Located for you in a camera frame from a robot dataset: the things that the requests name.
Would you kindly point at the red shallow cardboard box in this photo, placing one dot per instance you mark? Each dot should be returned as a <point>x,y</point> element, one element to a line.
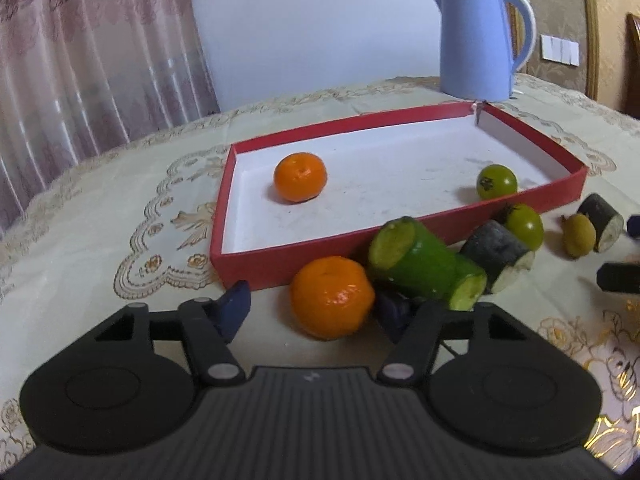
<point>400,160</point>

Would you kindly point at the white wall switch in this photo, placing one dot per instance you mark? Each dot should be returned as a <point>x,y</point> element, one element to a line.
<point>560,50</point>

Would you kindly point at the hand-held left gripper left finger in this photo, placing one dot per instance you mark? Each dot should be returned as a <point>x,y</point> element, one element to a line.
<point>235,306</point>

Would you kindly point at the orange mandarin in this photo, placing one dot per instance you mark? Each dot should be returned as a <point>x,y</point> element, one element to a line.
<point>332,297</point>
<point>300,177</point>

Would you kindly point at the small yellow-green kiwi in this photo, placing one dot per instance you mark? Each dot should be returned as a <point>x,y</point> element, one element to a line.
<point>579,236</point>

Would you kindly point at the gold framed padded panel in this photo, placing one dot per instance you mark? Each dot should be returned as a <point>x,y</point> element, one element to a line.
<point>612,15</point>

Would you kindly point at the wooden chair back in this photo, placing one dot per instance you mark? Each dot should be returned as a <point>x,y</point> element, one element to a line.
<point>634,60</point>

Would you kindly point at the pink patterned curtain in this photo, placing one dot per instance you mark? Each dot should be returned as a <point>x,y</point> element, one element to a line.
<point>90,60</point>

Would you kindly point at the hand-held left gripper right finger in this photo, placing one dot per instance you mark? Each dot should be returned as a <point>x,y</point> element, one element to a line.
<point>394,312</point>

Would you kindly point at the green cucumber piece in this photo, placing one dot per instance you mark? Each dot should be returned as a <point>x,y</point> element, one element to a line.
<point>425,265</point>

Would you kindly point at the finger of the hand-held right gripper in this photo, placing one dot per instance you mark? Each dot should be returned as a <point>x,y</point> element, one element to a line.
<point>634,226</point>
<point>621,277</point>

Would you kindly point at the blue electric kettle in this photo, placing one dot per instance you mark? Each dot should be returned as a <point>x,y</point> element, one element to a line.
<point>475,40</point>

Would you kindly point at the green tomato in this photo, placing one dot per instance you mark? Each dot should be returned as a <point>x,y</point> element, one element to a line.
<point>496,181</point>
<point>526,226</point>

